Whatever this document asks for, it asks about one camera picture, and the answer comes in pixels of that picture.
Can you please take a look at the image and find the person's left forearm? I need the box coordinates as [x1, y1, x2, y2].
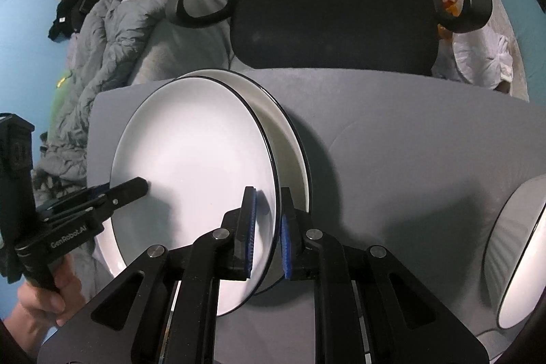
[3, 304, 56, 360]

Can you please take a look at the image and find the person's left hand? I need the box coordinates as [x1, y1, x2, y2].
[17, 255, 86, 328]

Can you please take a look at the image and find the green cloth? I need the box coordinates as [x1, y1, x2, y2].
[51, 68, 82, 130]

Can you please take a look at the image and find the white plate with black rim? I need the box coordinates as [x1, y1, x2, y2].
[109, 77, 281, 318]
[96, 69, 312, 296]

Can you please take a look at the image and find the black clothing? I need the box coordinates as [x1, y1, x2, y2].
[47, 0, 112, 43]

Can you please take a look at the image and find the grey duvet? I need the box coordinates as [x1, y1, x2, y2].
[32, 0, 171, 194]

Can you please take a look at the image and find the white plastic bag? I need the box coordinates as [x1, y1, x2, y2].
[452, 25, 515, 89]

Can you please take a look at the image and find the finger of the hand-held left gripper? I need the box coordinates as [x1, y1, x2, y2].
[43, 177, 149, 225]
[36, 184, 109, 216]

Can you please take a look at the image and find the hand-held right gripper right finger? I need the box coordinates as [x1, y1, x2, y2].
[279, 187, 489, 364]

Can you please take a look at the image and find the white ribbed bowl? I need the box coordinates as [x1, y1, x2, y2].
[484, 175, 546, 331]

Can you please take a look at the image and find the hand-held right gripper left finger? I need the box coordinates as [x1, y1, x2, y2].
[38, 186, 259, 364]

